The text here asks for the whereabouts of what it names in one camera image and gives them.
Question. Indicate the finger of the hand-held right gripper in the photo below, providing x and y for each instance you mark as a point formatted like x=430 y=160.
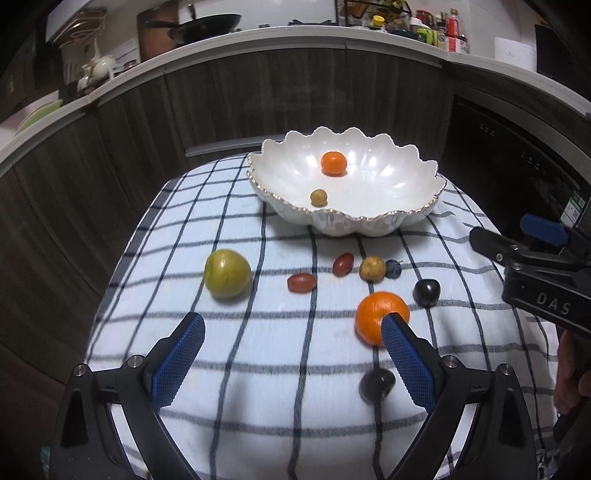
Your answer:
x=545 y=229
x=496 y=249

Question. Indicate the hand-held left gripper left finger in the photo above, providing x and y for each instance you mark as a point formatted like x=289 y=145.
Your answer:
x=180 y=360

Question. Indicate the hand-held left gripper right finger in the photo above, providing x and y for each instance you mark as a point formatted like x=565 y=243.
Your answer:
x=408 y=364

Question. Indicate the dark purple round fruit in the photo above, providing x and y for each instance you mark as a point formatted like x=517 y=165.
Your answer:
x=426 y=292
x=377 y=385

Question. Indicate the large orange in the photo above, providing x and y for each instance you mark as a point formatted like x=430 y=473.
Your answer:
x=371 y=316

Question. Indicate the blueberry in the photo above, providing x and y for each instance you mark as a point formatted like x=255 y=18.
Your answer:
x=393 y=269

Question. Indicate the yellow-green round fruit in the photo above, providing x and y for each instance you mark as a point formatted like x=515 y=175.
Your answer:
x=227 y=273

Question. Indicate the yellow-brown round fruit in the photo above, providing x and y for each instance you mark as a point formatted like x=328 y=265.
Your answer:
x=372 y=269

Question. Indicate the white scalloped bowl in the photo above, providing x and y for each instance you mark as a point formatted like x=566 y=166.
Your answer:
x=383 y=184

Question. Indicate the red grape tomato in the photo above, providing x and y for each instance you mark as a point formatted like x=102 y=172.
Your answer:
x=302 y=282
x=343 y=264

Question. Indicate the person's right hand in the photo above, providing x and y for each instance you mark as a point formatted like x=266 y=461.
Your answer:
x=572 y=374

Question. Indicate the green appliance label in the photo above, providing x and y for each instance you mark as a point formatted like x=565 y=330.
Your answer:
x=574 y=210

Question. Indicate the black dishwasher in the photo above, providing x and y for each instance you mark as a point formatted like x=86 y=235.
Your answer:
x=508 y=152

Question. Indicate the white checked cloth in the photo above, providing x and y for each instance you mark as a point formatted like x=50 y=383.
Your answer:
x=277 y=360

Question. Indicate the small mandarin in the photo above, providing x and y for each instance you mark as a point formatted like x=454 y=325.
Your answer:
x=334 y=163

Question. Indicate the small olive-brown round fruit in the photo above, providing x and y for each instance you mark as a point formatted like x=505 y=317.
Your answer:
x=318 y=197

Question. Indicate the green container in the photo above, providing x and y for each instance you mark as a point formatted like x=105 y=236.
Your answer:
x=425 y=37

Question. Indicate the dark wood cabinet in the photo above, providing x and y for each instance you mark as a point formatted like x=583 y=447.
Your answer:
x=138 y=138

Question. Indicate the yellow-capped jar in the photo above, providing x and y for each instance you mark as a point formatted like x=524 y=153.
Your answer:
x=378 y=22

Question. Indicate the green plate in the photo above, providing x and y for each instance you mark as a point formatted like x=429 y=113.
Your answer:
x=39 y=115

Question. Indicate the white kitchen countertop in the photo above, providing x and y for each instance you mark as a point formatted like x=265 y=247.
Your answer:
x=277 y=39

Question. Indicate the brown cutting board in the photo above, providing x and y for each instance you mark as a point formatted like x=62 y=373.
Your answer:
x=154 y=39

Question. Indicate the black wok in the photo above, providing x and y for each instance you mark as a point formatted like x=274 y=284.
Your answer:
x=207 y=25

